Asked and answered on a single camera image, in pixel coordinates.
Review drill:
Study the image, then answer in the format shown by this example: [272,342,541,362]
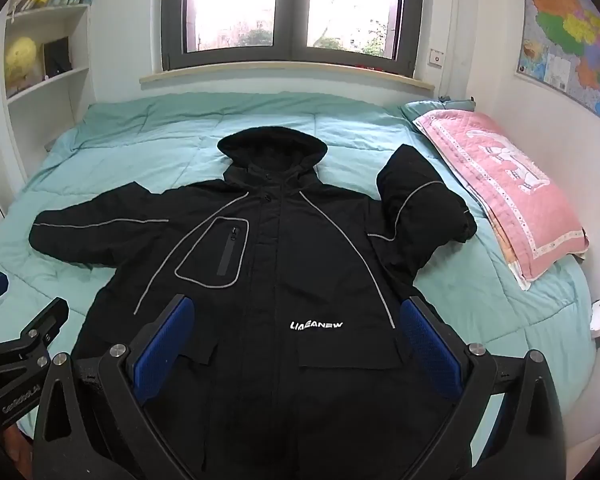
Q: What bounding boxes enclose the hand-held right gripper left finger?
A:
[32,294,201,480]

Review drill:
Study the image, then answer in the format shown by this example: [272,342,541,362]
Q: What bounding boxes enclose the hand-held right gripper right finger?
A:
[400,296,566,480]

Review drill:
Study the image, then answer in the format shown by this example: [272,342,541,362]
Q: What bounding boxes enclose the black hooded jacket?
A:
[28,126,478,480]

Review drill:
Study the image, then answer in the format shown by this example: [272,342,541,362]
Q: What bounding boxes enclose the pink quilted pillow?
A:
[412,108,590,291]

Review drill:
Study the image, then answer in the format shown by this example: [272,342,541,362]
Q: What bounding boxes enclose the teal quilted blanket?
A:
[0,91,593,441]

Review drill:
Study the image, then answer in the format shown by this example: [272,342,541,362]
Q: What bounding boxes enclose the white bookshelf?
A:
[2,0,97,181]

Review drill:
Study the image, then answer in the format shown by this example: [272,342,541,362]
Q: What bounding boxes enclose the yellow plush toy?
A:
[5,36,40,92]

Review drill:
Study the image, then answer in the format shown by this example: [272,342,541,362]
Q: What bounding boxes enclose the black box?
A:
[42,36,74,79]

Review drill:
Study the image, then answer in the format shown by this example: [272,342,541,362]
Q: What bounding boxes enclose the teal pillow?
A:
[401,97,477,123]

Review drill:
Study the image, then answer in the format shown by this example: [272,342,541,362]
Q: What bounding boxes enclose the beige windowsill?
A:
[139,64,436,95]

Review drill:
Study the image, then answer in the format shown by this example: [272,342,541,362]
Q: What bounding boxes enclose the grey framed window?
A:
[160,0,425,72]

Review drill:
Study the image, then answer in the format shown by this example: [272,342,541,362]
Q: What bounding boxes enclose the colourful wall map poster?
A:
[516,0,600,133]

